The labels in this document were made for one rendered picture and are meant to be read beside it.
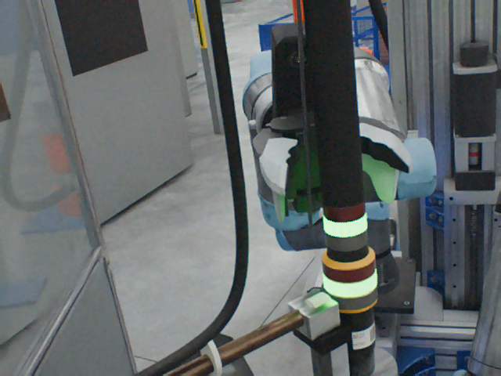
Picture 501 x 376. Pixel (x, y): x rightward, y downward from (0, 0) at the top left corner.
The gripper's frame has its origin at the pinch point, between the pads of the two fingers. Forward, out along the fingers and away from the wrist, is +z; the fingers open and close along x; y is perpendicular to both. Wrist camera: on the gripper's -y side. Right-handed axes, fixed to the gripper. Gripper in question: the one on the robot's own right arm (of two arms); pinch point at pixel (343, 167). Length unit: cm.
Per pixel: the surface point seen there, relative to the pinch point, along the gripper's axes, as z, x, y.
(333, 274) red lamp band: -0.3, 1.5, 9.0
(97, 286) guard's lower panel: -128, 49, 75
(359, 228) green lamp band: -0.2, -0.9, 5.3
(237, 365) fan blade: -11.3, 10.2, 24.4
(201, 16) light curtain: -590, -17, 39
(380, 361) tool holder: -1.8, -2.3, 19.6
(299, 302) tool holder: -0.4, 4.4, 11.0
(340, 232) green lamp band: -0.3, 0.6, 5.4
